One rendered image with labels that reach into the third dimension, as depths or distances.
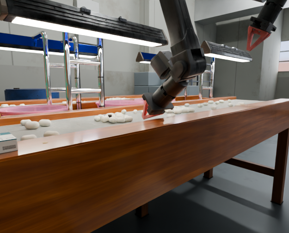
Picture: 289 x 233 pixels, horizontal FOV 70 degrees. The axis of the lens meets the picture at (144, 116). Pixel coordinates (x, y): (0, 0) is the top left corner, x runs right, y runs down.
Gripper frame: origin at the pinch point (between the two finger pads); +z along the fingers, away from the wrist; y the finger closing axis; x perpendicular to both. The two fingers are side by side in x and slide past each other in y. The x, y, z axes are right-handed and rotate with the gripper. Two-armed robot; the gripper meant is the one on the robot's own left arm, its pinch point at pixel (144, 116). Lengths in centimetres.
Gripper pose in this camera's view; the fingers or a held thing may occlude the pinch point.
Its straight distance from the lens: 71.0
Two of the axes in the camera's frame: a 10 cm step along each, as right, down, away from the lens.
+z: -5.3, 5.5, 6.5
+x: 4.4, 8.3, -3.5
